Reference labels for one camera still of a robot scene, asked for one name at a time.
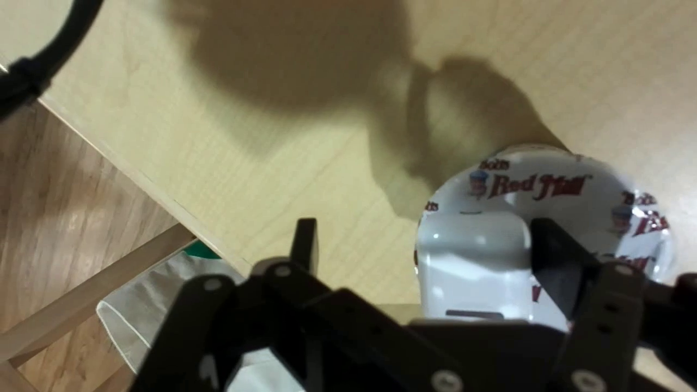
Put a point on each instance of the cream canvas tote bag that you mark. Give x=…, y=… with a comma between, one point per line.
x=141, y=311

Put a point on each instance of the oatmeal cup with printed lid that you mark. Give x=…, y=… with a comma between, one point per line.
x=551, y=186

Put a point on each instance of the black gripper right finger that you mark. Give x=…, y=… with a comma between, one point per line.
x=617, y=333

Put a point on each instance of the white airpods case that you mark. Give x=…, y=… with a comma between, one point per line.
x=471, y=261

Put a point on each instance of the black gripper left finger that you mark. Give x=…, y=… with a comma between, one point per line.
x=196, y=339

